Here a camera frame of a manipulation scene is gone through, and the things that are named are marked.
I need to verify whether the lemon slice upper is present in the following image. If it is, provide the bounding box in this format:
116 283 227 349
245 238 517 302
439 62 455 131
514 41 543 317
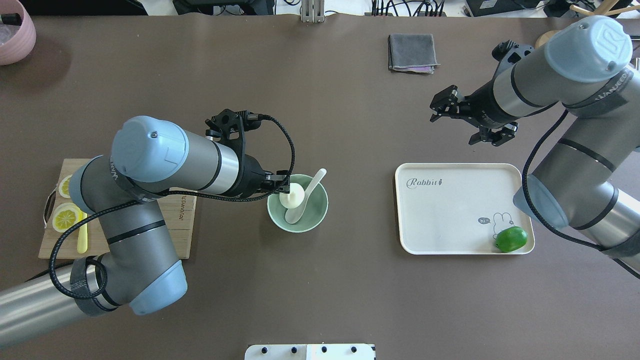
57 175 73 199

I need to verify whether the yellow plastic knife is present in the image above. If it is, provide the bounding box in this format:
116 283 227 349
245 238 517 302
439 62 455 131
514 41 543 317
76 223 89 255

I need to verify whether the green lime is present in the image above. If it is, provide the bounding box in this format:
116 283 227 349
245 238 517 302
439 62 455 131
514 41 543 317
494 226 529 253

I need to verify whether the white ceramic spoon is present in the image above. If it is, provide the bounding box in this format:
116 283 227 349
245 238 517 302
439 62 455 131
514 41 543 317
285 168 327 224

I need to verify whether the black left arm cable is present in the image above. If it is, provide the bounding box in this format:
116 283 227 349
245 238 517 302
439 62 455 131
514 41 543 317
48 114 296 300

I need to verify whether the lemon slice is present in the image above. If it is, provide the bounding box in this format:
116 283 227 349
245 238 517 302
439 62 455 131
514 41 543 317
50 202 85 233
57 175 73 199

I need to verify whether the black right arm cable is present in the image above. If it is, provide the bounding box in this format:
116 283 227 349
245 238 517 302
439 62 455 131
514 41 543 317
521 109 640 280

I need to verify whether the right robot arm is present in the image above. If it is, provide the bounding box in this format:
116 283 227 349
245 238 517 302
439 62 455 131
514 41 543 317
429 15 640 277

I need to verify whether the bamboo cutting board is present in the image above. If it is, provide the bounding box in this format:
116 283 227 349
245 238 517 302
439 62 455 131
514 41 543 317
38 184 197 259

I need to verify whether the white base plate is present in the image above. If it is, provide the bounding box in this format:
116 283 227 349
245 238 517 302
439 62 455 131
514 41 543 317
244 342 377 360

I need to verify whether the white rabbit tray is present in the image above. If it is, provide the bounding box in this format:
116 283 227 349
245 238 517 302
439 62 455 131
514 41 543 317
394 162 536 256

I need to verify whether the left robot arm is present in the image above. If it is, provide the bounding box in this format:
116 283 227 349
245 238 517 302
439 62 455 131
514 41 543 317
0 109 295 348

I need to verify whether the white steamed bun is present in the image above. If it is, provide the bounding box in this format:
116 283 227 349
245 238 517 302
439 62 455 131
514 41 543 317
279 182 306 209

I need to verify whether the lemon slice lower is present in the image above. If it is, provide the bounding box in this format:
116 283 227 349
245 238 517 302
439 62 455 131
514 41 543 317
50 202 85 233

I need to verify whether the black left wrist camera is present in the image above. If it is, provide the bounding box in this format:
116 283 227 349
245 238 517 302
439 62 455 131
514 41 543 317
205 109 265 147

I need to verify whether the green ceramic bowl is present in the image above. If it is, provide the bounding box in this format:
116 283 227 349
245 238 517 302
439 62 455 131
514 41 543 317
267 183 329 233

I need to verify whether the pink bowl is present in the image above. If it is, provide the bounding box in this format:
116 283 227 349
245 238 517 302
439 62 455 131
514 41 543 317
0 0 37 66

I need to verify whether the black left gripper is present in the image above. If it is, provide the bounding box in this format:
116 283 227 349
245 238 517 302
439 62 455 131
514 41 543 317
248 165 291 195

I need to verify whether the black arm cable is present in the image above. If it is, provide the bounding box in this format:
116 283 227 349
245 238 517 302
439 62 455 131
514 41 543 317
521 109 640 280
48 114 296 300

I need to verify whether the grey folded cloth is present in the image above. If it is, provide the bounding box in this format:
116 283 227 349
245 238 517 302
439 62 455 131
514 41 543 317
387 33 440 75

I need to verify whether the wooden stand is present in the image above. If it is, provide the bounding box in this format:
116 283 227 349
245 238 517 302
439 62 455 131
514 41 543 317
544 0 640 19

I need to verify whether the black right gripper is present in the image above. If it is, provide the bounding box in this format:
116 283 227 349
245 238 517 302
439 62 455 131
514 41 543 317
429 85 518 147

